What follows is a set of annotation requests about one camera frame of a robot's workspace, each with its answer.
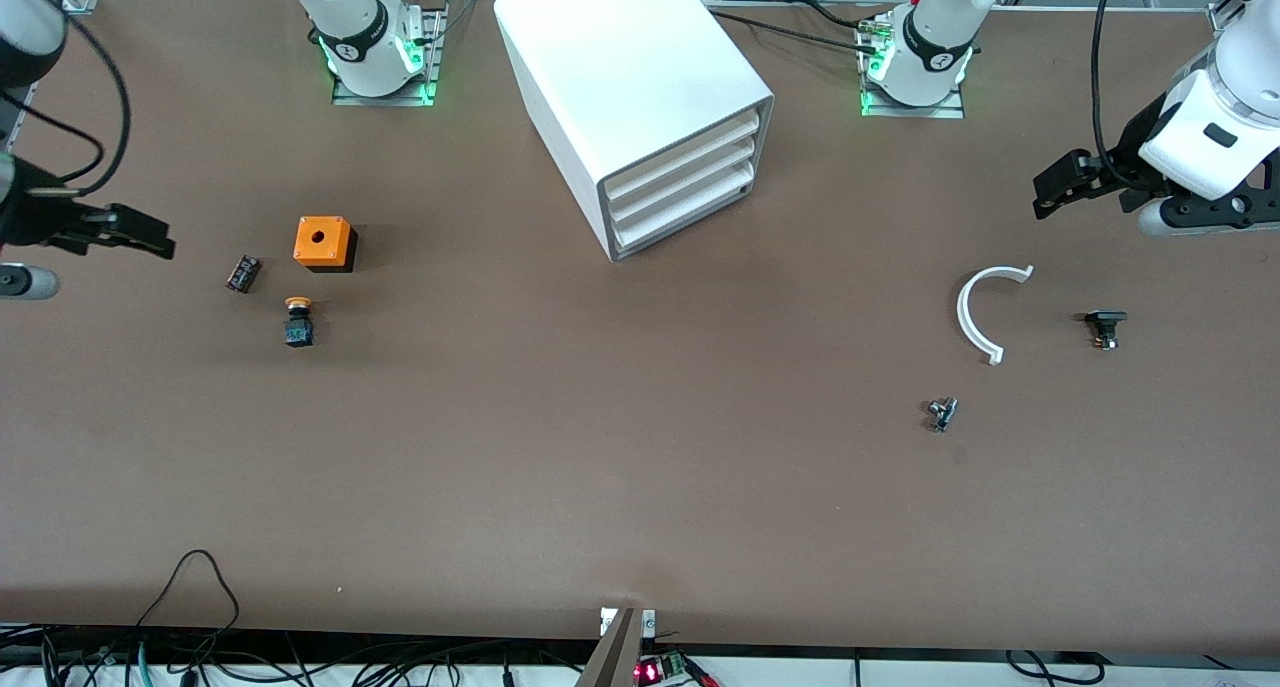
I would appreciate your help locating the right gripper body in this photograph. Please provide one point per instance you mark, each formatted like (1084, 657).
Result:
(30, 222)

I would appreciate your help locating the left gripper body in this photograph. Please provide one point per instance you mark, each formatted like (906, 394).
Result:
(1128, 160)

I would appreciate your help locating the red push button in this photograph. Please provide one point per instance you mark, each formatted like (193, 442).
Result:
(298, 325)

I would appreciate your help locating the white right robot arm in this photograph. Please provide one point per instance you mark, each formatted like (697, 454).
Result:
(360, 37)

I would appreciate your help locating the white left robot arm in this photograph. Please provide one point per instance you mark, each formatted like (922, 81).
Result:
(935, 47)

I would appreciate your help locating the small black contact block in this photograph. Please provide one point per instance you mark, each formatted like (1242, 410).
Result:
(243, 274)

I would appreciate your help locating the orange box with hole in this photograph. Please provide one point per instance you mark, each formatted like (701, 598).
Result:
(322, 242)

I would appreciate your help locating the small grey metal part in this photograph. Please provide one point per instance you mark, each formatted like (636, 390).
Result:
(942, 413)

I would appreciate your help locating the circuit board with red light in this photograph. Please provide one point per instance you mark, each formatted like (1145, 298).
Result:
(665, 669)

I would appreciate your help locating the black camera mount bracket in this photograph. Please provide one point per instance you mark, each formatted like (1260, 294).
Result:
(1225, 209)

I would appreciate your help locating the small black switch part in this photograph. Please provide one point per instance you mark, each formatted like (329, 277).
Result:
(1105, 319)

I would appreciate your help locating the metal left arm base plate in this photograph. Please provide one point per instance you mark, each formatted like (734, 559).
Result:
(915, 111)

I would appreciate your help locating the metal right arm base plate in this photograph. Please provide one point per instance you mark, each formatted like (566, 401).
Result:
(436, 37)

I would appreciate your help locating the small white mounting bracket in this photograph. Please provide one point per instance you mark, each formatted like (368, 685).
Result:
(649, 622)

